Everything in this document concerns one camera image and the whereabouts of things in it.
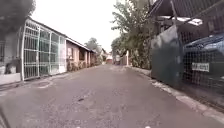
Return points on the concrete kerb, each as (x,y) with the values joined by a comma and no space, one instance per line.
(186,100)

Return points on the dark green metal gate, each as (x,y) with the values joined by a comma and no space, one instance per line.
(165,56)

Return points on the pink house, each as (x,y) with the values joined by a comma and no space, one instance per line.
(75,50)

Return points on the grey asphalt road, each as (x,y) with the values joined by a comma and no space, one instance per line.
(100,96)

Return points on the dark tree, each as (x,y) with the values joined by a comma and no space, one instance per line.
(13,13)

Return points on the white metal grille fence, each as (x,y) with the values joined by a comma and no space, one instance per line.
(31,50)

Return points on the grey building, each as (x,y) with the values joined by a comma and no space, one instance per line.
(10,78)

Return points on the dark car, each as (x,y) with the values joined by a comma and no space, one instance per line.
(206,53)

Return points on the row of green trees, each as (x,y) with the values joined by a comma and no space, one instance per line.
(136,33)

